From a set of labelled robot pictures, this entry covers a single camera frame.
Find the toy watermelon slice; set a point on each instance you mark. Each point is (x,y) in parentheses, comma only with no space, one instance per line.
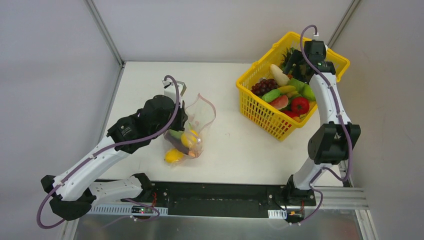
(280,102)

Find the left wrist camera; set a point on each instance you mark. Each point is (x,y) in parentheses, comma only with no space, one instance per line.
(174,90)

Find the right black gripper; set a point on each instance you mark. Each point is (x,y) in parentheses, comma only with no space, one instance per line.
(296,62)

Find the small green toy vegetable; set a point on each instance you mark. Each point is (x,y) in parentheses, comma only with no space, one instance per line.
(271,95)

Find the red toy tomato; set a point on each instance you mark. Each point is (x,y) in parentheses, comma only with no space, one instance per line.
(300,105)

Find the toy steak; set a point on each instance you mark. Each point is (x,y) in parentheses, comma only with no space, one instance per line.
(191,152)

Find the green toy apple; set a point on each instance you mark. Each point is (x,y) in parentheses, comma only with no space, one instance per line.
(308,93)

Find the toy banana bunch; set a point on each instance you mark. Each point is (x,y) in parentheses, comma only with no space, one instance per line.
(288,90)

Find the white toy radish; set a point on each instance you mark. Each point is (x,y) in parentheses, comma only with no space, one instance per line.
(278,75)

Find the yellow toy lemon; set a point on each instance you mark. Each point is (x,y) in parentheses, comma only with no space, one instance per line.
(173,155)
(190,138)

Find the clear zip top bag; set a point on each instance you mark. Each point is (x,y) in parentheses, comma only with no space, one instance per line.
(201,115)

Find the toy purple grapes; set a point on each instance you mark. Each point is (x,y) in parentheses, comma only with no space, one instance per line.
(264,86)

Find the yellow plastic basket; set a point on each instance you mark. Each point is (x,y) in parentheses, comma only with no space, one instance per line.
(278,123)

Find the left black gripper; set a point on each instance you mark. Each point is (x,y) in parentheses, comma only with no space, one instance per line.
(180,120)

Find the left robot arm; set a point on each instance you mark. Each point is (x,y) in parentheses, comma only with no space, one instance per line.
(75,192)

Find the toy orange fruit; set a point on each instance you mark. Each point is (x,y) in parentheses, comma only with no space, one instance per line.
(297,119)

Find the toy pineapple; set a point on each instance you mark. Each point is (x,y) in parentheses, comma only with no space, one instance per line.
(286,56)

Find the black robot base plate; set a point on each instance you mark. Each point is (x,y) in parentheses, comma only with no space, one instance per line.
(224,199)

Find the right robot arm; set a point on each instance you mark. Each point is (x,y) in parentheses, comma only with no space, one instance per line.
(336,137)

